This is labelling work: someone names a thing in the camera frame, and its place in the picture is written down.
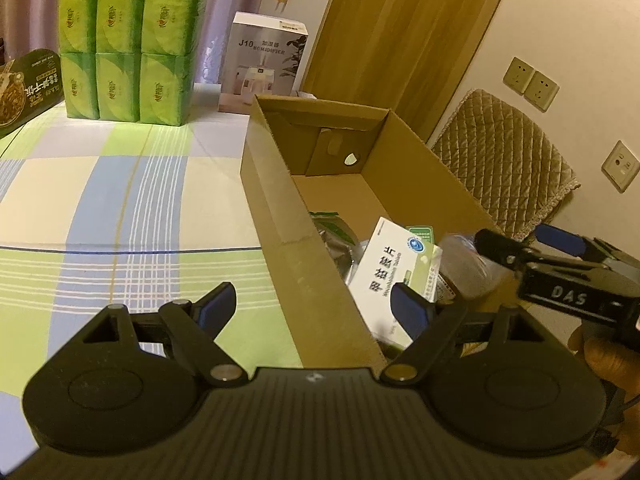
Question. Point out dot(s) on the large cardboard box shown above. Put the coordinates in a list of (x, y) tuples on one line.
[(303, 156)]

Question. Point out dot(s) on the single wall socket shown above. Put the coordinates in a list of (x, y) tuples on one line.
[(621, 166)]

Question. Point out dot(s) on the green tissue pack bundle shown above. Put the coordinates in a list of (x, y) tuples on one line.
[(129, 60)]

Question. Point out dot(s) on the clear blue-label plastic case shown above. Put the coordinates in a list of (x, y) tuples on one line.
[(464, 275)]

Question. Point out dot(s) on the silver green leaf pouch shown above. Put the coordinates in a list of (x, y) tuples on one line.
[(341, 243)]

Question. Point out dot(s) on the quilted chair cushion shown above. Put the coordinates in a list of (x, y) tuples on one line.
[(506, 161)]

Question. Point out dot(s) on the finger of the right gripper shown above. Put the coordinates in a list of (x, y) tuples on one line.
[(569, 243)]

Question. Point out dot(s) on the oval instant meal box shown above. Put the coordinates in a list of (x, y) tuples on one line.
[(30, 85)]

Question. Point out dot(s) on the white humidifier box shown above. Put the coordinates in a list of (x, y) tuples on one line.
[(262, 56)]

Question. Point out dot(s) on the wooden door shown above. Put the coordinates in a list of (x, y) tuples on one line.
[(406, 55)]

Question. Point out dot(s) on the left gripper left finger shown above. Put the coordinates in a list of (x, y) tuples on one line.
[(192, 328)]

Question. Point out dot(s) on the white mecobalamin tablet box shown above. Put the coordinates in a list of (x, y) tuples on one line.
[(393, 255)]

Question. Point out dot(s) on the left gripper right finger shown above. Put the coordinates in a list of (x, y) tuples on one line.
[(431, 332)]

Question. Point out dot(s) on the double wall socket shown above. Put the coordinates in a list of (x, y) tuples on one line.
[(537, 88)]

